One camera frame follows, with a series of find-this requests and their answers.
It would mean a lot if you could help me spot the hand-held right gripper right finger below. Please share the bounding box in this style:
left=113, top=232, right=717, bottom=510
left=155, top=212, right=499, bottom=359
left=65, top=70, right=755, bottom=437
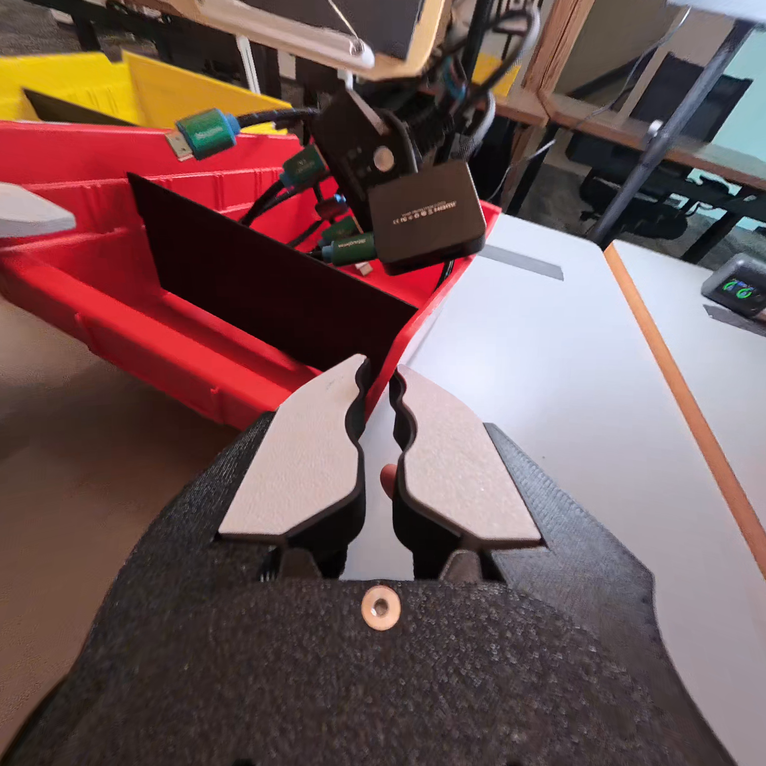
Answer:
left=388, top=364, right=547, bottom=578

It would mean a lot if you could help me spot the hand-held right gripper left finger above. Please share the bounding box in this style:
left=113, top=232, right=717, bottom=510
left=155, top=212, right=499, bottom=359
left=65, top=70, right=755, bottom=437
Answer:
left=217, top=353, right=371, bottom=566

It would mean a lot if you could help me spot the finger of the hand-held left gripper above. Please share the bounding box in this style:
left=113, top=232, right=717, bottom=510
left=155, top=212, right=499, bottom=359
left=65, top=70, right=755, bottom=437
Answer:
left=0, top=182, right=77, bottom=239

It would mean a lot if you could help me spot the small grey display device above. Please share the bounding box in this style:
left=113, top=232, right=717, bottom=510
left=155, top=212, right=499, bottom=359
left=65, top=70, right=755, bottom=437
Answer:
left=701, top=253, right=766, bottom=324

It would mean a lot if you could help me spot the grey tape patch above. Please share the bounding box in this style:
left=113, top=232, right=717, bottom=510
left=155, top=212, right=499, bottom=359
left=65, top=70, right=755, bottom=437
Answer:
left=479, top=244, right=565, bottom=281

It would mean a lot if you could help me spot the red plastic bin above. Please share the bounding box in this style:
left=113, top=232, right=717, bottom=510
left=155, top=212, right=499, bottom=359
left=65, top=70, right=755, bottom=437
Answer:
left=0, top=120, right=502, bottom=432

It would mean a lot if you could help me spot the yellow plastic bin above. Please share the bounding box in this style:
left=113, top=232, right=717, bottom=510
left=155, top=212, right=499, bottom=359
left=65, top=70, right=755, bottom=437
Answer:
left=0, top=51, right=294, bottom=135

